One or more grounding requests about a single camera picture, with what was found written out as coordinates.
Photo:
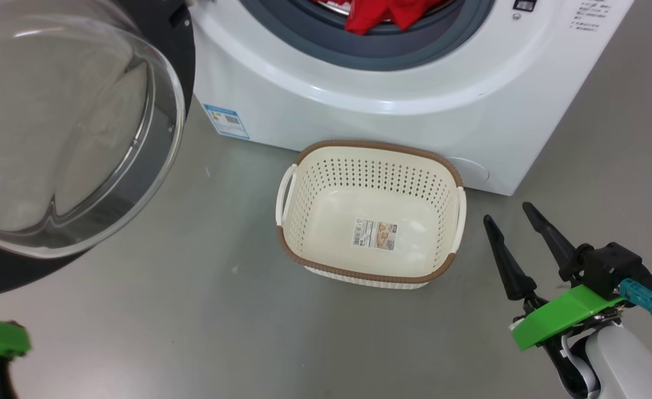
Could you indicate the round white filter cover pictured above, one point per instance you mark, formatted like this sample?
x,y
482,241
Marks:
x,y
470,169

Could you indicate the black round glass washer door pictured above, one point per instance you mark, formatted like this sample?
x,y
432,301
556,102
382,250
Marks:
x,y
54,138

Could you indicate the white front-load washing machine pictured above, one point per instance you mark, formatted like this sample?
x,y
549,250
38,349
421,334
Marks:
x,y
359,105

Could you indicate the printed product label sticker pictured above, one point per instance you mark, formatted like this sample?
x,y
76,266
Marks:
x,y
375,234

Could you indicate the blue energy label sticker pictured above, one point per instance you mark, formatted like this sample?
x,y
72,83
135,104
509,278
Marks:
x,y
226,121

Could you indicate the red and white garment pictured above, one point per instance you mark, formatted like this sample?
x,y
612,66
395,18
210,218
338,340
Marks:
x,y
376,14

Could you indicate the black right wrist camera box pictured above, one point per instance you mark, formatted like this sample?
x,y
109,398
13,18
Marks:
x,y
614,269

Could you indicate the cream perforated laundry basket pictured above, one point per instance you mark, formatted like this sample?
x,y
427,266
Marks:
x,y
370,274

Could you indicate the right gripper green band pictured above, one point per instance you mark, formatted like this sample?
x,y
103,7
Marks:
x,y
559,318

